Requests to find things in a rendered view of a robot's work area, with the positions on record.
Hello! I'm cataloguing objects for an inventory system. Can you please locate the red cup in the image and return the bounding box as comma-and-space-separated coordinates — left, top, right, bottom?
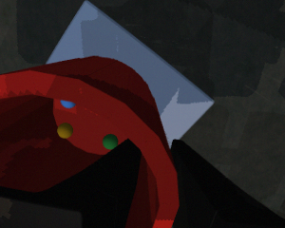
0, 56, 180, 228

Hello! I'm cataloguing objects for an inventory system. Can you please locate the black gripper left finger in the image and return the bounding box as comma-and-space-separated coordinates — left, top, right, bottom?
0, 138, 142, 228

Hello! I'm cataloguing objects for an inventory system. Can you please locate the green marble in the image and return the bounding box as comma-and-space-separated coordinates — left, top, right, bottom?
104, 134, 119, 149

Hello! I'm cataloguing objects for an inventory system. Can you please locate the yellow marble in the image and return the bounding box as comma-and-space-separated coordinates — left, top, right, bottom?
58, 123, 73, 138

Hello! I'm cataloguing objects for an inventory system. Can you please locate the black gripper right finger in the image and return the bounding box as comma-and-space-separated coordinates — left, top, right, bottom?
170, 140, 285, 228

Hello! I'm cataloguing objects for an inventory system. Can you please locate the blue marble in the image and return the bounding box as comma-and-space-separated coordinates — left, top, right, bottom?
60, 100, 75, 107

